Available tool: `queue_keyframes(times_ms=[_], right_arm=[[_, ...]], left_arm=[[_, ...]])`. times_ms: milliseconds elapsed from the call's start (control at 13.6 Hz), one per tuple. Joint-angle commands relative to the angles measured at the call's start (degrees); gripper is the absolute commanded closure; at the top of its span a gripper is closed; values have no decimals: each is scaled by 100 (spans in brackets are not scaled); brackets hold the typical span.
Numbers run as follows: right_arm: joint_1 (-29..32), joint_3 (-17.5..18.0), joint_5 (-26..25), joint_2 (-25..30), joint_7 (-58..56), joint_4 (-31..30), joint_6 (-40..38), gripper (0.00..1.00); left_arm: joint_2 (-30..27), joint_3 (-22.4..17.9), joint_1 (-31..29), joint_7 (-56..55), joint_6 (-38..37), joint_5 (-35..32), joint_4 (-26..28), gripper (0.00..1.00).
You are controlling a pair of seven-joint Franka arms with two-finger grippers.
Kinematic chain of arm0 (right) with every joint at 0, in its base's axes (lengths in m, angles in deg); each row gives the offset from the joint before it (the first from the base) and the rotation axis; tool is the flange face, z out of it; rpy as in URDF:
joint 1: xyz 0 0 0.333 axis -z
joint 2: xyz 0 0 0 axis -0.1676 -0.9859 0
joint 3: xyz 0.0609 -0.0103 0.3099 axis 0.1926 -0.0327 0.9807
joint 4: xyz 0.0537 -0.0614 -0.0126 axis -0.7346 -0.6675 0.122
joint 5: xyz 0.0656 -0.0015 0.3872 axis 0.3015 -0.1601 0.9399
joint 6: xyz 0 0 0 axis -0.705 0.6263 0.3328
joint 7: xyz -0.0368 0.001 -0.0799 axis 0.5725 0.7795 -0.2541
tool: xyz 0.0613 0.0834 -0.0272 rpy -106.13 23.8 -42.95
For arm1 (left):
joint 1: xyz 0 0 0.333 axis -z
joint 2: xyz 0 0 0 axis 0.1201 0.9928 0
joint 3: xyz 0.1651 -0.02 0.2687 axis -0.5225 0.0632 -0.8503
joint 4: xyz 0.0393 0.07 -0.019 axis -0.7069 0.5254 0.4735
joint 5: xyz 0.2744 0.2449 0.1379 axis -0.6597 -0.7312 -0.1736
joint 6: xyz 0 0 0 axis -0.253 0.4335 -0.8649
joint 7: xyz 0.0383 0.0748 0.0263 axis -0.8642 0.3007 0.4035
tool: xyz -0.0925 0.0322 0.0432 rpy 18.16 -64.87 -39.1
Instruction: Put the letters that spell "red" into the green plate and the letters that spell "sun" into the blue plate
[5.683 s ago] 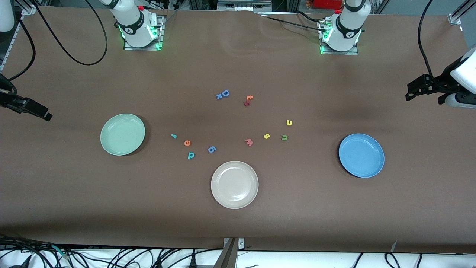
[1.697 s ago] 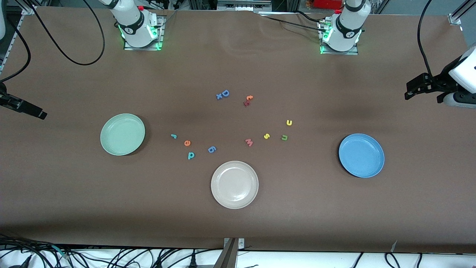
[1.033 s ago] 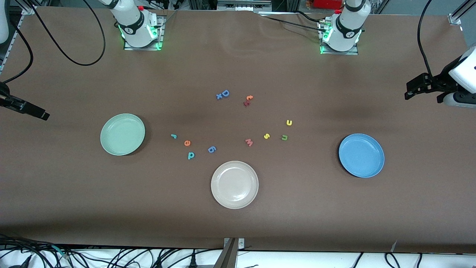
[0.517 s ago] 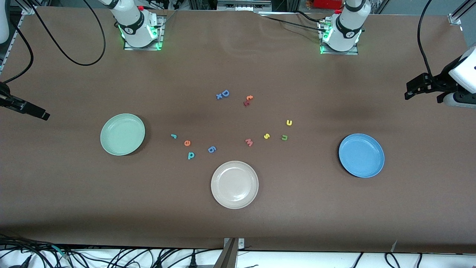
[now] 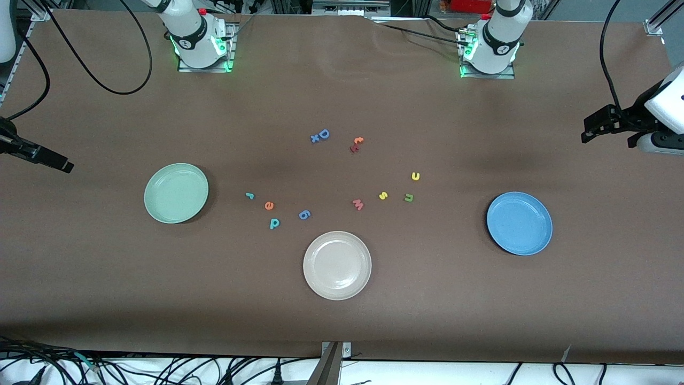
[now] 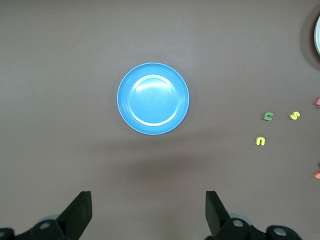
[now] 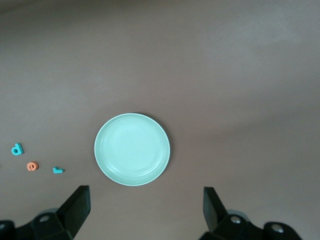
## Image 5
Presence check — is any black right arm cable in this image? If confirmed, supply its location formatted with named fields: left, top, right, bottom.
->
left=5, top=0, right=153, bottom=121

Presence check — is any aluminium frame bar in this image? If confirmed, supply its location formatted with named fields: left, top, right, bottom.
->
left=19, top=0, right=73, bottom=22

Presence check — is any aluminium frame strut with bracket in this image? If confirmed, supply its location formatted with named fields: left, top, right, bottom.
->
left=644, top=0, right=684, bottom=37

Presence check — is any looped black cable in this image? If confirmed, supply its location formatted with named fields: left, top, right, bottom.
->
left=552, top=363, right=577, bottom=385

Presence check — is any red box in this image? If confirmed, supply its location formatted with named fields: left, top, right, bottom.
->
left=448, top=0, right=495, bottom=14

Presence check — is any pale green plate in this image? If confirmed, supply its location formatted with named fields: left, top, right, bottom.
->
left=144, top=163, right=209, bottom=224

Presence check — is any long black table cable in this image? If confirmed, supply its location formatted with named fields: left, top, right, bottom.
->
left=371, top=20, right=463, bottom=44

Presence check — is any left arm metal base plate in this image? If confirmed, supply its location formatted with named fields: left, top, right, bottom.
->
left=458, top=27, right=517, bottom=80

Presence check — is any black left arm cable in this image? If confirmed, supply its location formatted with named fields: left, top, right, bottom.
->
left=600, top=0, right=625, bottom=109

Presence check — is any black connector cable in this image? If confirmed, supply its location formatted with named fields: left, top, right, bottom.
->
left=21, top=366, right=49, bottom=385

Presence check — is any blue plate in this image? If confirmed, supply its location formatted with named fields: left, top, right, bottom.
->
left=486, top=191, right=553, bottom=256

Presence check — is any teal tipped cable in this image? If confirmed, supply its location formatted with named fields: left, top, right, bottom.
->
left=53, top=350, right=102, bottom=375

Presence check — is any perforated metal rail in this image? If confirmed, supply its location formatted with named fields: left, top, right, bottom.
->
left=0, top=20, right=34, bottom=107

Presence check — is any short black table cable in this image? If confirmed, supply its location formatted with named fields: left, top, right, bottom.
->
left=425, top=15, right=468, bottom=34

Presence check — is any brown table mat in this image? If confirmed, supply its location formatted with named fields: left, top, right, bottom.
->
left=0, top=8, right=684, bottom=365

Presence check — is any aluminium profile post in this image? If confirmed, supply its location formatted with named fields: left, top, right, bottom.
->
left=306, top=341, right=353, bottom=385

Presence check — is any grey metal box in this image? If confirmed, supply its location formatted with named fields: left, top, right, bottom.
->
left=312, top=0, right=392, bottom=18

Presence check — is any beige plate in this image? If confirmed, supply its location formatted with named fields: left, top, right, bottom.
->
left=302, top=231, right=372, bottom=301

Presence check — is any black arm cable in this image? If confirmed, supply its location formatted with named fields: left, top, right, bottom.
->
left=600, top=0, right=625, bottom=109
left=5, top=0, right=153, bottom=121

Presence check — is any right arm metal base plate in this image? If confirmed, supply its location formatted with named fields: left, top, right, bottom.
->
left=177, top=22, right=239, bottom=73

